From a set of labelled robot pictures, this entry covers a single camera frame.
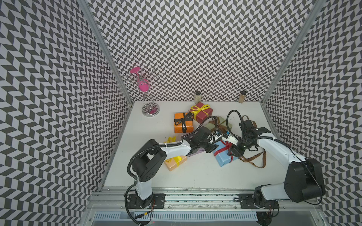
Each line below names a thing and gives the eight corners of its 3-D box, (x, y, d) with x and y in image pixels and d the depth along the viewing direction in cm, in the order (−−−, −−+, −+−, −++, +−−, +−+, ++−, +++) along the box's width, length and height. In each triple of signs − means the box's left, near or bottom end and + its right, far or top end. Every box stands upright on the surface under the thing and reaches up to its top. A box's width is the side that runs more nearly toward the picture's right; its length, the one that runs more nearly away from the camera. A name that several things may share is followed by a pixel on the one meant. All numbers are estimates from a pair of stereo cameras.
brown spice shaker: (238, 103, 121) (242, 94, 112) (237, 100, 124) (241, 90, 115) (243, 103, 121) (247, 94, 112) (241, 100, 124) (245, 90, 115)
